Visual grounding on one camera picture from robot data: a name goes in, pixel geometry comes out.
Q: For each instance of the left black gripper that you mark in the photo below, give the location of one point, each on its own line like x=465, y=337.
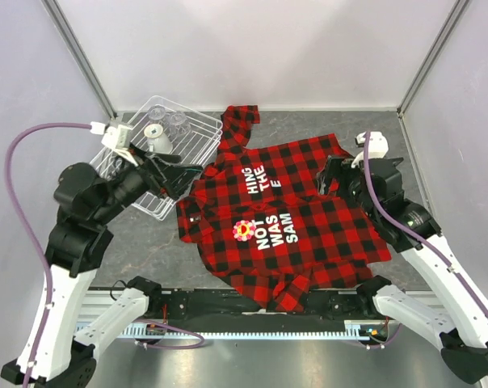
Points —
x=166, y=173

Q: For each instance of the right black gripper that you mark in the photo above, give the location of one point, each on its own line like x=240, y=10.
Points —
x=337, y=166

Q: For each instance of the red black plaid shirt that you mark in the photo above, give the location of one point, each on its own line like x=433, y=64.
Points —
x=303, y=241

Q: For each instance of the pink flower pom-pom brooch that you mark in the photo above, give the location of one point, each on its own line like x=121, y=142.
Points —
x=244, y=230

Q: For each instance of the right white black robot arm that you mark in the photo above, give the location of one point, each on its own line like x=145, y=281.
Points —
x=460, y=333

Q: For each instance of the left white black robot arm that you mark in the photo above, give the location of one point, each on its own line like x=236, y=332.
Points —
x=57, y=353

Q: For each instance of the white ceramic mug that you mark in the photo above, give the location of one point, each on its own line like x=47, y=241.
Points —
x=157, y=140

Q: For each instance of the clear drinking glass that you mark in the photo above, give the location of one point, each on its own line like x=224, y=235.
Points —
x=156, y=114
x=178, y=124

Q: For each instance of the white wire dish rack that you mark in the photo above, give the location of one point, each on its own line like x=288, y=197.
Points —
x=196, y=147

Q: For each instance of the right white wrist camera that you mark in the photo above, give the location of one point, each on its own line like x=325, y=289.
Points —
x=378, y=146

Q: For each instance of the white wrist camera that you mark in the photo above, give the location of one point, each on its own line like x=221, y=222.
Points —
x=378, y=146
x=118, y=138

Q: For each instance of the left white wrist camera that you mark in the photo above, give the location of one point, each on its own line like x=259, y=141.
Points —
x=118, y=138

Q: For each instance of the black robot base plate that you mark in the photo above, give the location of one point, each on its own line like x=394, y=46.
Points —
x=201, y=310

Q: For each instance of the grey slotted cable duct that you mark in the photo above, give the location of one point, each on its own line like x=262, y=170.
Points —
x=144, y=331

